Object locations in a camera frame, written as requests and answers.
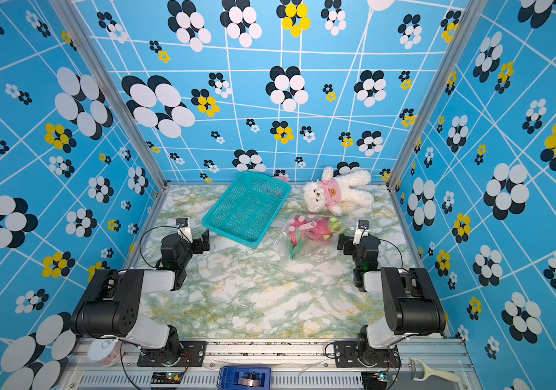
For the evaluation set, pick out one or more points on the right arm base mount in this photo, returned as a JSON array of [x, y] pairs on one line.
[[358, 354]]

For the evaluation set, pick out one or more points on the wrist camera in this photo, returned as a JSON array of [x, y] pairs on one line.
[[184, 229], [361, 230]]

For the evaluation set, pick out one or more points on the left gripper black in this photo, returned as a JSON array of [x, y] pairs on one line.
[[197, 244]]

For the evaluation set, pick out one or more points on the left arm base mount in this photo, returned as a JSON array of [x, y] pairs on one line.
[[187, 354]]

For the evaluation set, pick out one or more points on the teal plastic basket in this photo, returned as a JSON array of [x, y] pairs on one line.
[[247, 208]]

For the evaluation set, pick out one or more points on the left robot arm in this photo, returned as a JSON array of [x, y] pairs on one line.
[[110, 306]]

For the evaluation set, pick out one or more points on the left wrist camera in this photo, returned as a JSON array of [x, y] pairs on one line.
[[184, 229]]

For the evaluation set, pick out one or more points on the blue tape dispenser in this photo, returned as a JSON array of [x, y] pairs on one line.
[[244, 378]]

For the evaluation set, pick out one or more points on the white peeler tool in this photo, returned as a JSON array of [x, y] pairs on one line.
[[420, 372]]

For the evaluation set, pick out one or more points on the pink dragon fruit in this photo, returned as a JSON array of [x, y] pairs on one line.
[[312, 227]]

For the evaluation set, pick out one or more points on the white teddy bear pink shirt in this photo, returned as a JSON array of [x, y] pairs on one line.
[[330, 192]]

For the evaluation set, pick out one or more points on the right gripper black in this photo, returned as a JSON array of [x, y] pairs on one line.
[[349, 240]]

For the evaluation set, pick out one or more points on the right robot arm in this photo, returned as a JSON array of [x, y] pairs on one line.
[[411, 304]]

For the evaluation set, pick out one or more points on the clear zip-top bag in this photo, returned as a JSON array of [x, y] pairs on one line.
[[280, 245]]

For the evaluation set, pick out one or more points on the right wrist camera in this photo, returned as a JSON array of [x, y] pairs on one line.
[[361, 230]]

